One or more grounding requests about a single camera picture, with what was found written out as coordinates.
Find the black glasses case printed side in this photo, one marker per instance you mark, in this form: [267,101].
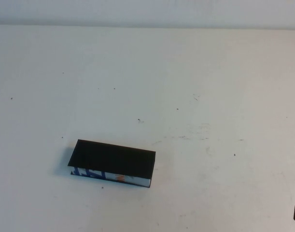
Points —
[113,157]

